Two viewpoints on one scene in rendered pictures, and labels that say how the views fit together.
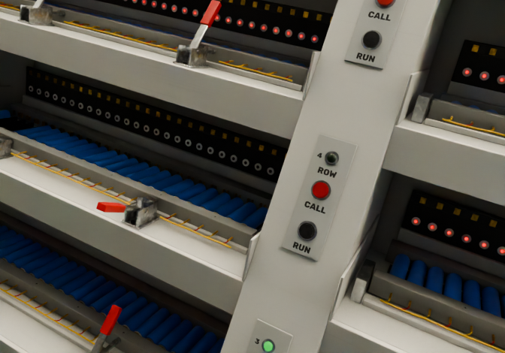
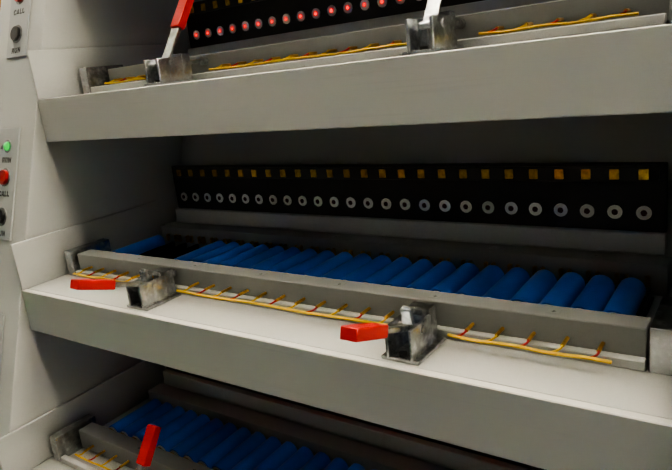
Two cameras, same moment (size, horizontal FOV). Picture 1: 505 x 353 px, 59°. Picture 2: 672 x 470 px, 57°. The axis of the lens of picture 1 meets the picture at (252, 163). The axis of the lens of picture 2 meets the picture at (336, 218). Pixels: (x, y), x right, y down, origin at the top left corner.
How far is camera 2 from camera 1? 0.16 m
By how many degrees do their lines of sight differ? 14
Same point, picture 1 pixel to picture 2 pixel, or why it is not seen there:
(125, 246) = (400, 402)
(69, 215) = (289, 367)
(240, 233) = (621, 331)
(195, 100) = (461, 103)
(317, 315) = not seen: outside the picture
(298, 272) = not seen: outside the picture
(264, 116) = (616, 83)
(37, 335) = not seen: outside the picture
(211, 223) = (551, 325)
